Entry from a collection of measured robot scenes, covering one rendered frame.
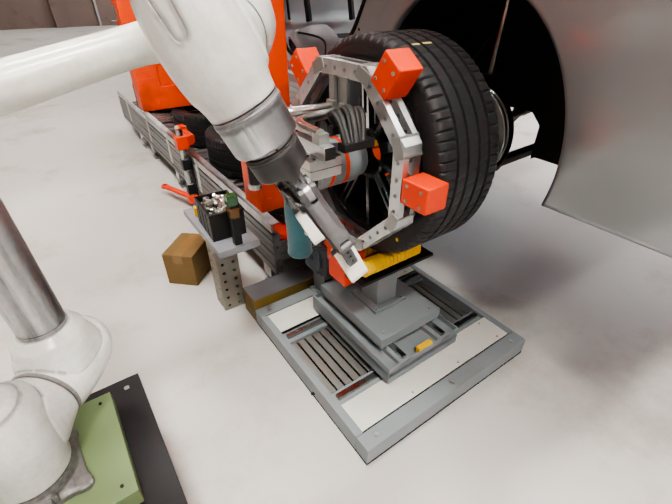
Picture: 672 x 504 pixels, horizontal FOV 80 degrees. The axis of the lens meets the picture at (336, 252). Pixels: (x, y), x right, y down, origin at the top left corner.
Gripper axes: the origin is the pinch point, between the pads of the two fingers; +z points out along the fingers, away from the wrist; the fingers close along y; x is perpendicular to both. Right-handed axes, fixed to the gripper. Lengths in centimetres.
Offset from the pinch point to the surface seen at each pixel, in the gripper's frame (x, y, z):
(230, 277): 30, 111, 58
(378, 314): -10, 55, 78
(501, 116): -77, 47, 33
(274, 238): 4, 110, 55
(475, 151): -49, 27, 22
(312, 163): -11.3, 32.7, 0.4
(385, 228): -21, 36, 31
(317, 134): -16.0, 34.1, -3.9
